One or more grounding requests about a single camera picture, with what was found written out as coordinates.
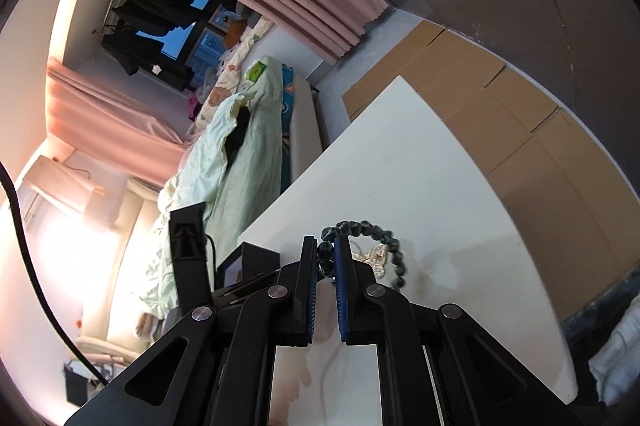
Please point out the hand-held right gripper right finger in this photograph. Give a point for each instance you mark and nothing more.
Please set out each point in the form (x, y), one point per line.
(343, 291)

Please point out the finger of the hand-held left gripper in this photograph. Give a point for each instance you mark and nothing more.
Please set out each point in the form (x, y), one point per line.
(187, 276)

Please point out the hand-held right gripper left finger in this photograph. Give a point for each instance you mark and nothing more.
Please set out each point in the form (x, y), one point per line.
(306, 296)

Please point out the black jewelry box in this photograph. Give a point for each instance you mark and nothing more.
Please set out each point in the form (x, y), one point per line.
(250, 256)

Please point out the beige headboard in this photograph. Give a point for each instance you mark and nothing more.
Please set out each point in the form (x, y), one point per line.
(115, 286)

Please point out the pale green duvet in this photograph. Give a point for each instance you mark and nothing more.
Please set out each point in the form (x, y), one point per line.
(200, 165)

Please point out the white table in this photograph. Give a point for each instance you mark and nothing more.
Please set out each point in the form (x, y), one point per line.
(400, 155)

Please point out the dark boxy object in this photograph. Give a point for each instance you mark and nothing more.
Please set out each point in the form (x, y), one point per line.
(85, 386)

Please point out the white air conditioner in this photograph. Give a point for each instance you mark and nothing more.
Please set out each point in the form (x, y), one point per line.
(65, 186)

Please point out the black cloth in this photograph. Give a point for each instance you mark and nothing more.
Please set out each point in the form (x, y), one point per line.
(237, 130)

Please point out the green bed blanket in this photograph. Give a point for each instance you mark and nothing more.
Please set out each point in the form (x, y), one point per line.
(250, 130)

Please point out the magenta cloth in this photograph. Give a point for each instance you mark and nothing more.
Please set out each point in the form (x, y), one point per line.
(192, 108)

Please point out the white bed base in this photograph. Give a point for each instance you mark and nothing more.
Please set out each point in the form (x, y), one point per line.
(307, 125)

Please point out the blue printed bed sheet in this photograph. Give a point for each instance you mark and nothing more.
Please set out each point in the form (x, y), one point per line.
(286, 105)

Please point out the printed window seat mat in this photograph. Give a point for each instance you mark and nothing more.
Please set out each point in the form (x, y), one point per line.
(225, 80)

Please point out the flattened cardboard sheet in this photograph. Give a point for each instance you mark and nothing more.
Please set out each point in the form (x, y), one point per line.
(500, 130)

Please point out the dark hanging clothes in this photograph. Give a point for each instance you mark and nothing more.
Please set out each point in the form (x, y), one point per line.
(200, 50)

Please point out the long black hanging garment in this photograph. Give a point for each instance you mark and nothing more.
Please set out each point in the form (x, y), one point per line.
(135, 50)

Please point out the orange plush toy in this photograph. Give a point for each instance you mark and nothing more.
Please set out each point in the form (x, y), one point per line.
(232, 33)

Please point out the dark hanging garment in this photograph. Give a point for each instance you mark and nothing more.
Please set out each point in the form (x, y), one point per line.
(150, 13)

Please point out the white cloth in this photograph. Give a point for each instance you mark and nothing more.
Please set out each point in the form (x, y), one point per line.
(617, 356)

